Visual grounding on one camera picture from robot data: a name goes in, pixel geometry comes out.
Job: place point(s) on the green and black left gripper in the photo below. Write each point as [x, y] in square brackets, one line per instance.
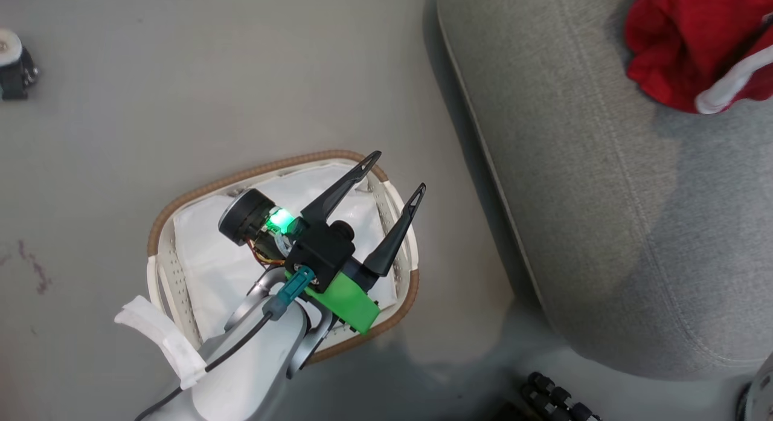
[323, 255]

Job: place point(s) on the red and white garment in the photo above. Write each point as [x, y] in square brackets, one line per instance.
[682, 46]

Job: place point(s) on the grey fabric sofa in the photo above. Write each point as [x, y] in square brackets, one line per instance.
[604, 197]

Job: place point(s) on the white fabric basket liner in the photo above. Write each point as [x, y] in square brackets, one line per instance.
[211, 258]

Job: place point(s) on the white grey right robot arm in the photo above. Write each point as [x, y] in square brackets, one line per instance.
[762, 394]

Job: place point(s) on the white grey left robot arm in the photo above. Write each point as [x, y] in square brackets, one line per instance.
[253, 372]

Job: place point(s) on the white laundry basket brown rim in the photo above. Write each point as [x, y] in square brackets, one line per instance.
[181, 206]

